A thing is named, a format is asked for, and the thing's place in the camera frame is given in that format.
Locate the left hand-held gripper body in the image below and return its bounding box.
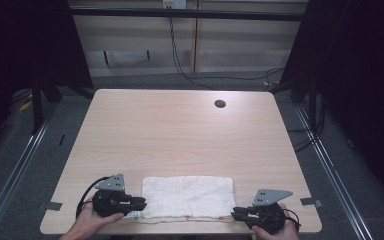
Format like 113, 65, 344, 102
91, 172, 132, 218

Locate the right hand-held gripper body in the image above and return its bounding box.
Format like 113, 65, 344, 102
251, 188, 294, 235

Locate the cream muslin cloth flower print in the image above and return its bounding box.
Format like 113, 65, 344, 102
123, 175, 237, 224

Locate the person's left hand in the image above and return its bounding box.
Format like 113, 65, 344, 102
76, 196, 125, 232

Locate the person's right hand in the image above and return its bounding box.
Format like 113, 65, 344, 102
251, 203, 301, 240

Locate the grey tape strip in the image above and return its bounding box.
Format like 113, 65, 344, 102
300, 196, 324, 208
44, 201, 64, 212

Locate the black metal stand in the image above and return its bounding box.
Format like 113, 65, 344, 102
30, 78, 45, 135

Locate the yellow floor tape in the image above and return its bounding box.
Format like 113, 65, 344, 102
18, 99, 34, 113

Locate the dark curtain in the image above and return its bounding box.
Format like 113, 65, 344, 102
0, 0, 94, 164
278, 0, 384, 204

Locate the black horizontal metal bar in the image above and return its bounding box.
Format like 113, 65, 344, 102
69, 7, 310, 23

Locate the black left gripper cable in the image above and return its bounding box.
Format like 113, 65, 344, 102
75, 175, 113, 220

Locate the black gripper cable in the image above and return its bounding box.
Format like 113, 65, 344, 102
281, 207, 302, 233
75, 175, 113, 220

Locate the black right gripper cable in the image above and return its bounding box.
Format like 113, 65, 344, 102
281, 207, 302, 233

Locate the metal floor rail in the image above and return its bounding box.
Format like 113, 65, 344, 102
0, 106, 58, 240
294, 104, 376, 240

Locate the bundle of black floor cables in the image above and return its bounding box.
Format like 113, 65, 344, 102
286, 96, 327, 154

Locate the black floor cable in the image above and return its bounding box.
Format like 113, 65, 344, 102
179, 67, 285, 82

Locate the black hanging wall cable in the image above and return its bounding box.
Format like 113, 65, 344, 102
167, 16, 218, 92

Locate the white wall power outlet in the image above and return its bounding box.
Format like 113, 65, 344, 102
162, 0, 188, 10

